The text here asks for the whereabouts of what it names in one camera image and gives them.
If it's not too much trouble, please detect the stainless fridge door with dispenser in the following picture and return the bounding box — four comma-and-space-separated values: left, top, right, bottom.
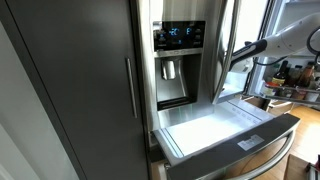
136, 0, 243, 134

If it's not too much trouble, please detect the lit fridge interior cabinet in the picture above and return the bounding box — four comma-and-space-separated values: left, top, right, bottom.
213, 0, 288, 104

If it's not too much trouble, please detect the open white fridge door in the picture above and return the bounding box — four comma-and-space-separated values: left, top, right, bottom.
246, 0, 320, 108

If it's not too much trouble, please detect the water and ice dispenser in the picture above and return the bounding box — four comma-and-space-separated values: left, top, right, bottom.
152, 20, 207, 112

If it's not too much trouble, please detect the stainless freezer drawer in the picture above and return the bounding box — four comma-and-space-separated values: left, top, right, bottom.
151, 99, 301, 180

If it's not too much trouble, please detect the dark grey tall cabinet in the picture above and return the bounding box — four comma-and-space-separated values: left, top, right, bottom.
0, 0, 151, 180

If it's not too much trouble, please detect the white label sticker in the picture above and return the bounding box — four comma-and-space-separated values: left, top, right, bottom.
237, 134, 265, 152

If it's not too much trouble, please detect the small jar with red lid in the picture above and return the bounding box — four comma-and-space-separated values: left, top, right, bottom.
264, 81, 280, 98

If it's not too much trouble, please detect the dark sauce bottle black cap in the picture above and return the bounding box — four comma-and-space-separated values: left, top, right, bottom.
271, 59, 289, 87

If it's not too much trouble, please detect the clear door bin with bottles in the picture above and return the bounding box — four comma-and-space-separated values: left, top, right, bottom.
263, 79, 320, 108

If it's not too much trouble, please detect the brown bottle orange cap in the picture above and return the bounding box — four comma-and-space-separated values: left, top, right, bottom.
297, 61, 316, 89

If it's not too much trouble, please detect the white carton box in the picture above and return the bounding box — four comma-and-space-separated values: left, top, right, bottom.
304, 90, 320, 103

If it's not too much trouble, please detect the brown cardboard box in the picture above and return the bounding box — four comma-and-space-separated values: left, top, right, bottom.
283, 153, 320, 180

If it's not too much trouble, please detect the steel cabinet handle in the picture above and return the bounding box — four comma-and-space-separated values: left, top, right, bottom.
124, 57, 138, 119

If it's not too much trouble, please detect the long steel fridge door handle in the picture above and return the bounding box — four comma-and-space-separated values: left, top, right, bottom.
211, 0, 243, 105

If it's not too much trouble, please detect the curved freezer drawer handle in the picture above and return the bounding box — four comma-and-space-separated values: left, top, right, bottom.
229, 129, 296, 180

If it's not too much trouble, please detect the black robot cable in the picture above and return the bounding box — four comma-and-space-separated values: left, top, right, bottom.
253, 26, 320, 66

